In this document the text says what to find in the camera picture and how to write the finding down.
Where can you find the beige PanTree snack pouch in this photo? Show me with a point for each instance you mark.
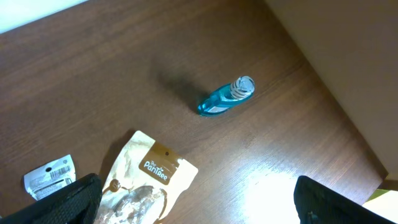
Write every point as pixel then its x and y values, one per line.
pixel 144 183

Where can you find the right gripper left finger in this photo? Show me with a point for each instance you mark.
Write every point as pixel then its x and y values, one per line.
pixel 76 203

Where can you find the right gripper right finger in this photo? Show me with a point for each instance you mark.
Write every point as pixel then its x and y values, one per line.
pixel 316 203

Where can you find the silver foil snack packet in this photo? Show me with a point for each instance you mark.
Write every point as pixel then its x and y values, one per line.
pixel 50 177

